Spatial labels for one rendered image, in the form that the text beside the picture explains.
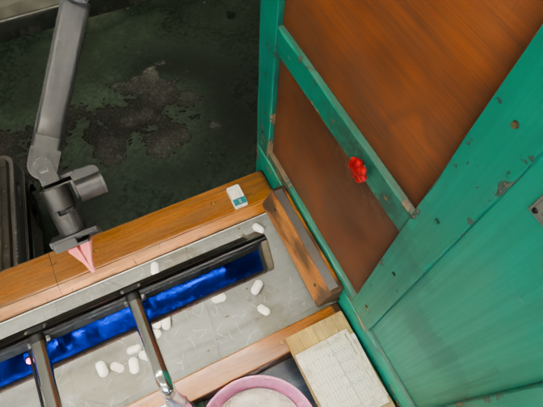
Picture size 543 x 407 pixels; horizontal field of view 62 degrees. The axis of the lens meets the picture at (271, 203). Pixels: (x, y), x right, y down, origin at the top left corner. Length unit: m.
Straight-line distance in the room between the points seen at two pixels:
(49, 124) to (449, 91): 0.77
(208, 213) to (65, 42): 0.51
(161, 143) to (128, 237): 1.15
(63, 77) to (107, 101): 1.49
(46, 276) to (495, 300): 0.98
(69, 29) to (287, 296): 0.76
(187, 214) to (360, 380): 0.58
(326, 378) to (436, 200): 0.58
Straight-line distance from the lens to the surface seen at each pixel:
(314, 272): 1.05
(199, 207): 1.21
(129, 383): 1.13
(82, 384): 1.16
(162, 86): 2.54
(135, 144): 2.33
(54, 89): 1.05
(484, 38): 0.49
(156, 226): 1.21
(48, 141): 1.03
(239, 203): 1.19
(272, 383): 1.09
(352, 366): 1.09
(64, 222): 1.05
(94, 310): 0.78
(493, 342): 0.68
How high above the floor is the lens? 1.83
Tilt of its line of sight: 61 degrees down
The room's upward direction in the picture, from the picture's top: 5 degrees clockwise
